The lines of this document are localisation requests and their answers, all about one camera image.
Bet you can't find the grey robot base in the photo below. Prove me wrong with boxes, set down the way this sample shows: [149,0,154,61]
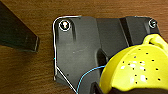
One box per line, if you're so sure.
[52,14,168,94]

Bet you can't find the blue cable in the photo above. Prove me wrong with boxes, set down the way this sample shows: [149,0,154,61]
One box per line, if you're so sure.
[54,56,108,93]

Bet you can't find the foosball table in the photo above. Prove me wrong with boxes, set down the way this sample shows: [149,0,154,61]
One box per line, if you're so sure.
[0,1,40,54]

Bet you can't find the yellow bowl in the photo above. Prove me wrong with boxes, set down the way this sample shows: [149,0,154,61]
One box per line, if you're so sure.
[99,33,168,94]

